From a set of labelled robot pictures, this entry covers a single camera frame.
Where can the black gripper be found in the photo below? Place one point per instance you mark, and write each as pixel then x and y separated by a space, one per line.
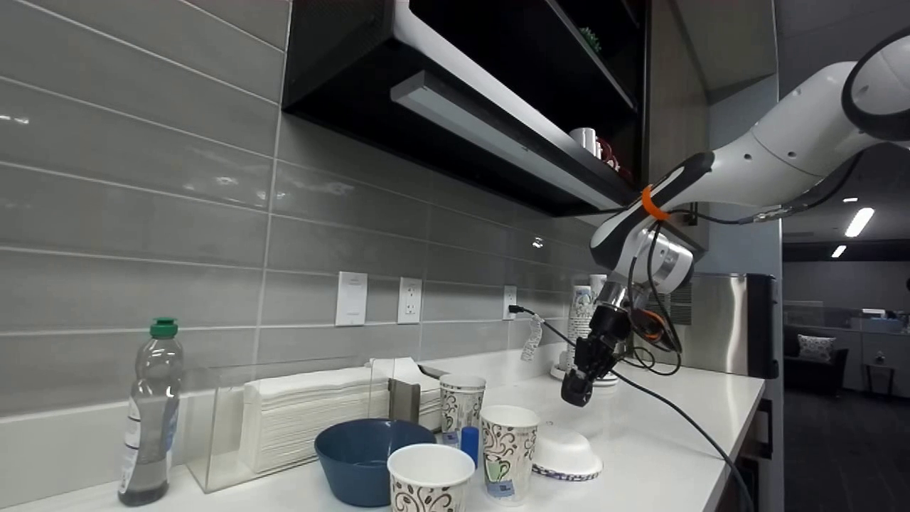
pixel 608 335

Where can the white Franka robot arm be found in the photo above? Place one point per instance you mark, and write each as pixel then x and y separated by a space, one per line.
pixel 786 143

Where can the white upturned bowl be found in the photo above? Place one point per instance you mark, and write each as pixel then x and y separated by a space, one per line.
pixel 567 455

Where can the blue bowl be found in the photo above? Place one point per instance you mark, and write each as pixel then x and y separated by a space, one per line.
pixel 365 457

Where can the white cylindrical container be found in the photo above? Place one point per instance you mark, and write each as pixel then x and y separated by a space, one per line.
pixel 582 301

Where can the patterned paper cup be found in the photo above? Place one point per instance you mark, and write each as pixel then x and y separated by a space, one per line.
pixel 511 450
pixel 429 484
pixel 461 402

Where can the small blue cylinder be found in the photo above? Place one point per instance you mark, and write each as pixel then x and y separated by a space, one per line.
pixel 470 445

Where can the stainless steel refrigerator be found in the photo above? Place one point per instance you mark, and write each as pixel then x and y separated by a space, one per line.
pixel 727 322

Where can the dark armchair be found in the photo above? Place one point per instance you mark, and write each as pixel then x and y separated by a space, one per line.
pixel 816 358

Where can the white mug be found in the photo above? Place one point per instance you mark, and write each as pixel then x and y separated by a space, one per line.
pixel 587 143

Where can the white napkin stack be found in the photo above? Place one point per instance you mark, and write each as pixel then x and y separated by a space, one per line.
pixel 304 415

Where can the ceiling light panel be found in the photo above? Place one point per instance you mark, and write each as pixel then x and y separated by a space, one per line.
pixel 841 251
pixel 861 219

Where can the black upper cabinet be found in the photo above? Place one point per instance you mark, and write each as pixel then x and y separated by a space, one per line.
pixel 351 66

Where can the clear bottle with green cap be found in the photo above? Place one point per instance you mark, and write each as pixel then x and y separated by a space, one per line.
pixel 150 415

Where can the white wall outlet with plug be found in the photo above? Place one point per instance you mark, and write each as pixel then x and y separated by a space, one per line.
pixel 511 298

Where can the white light switch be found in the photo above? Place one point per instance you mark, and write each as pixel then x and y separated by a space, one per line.
pixel 351 295

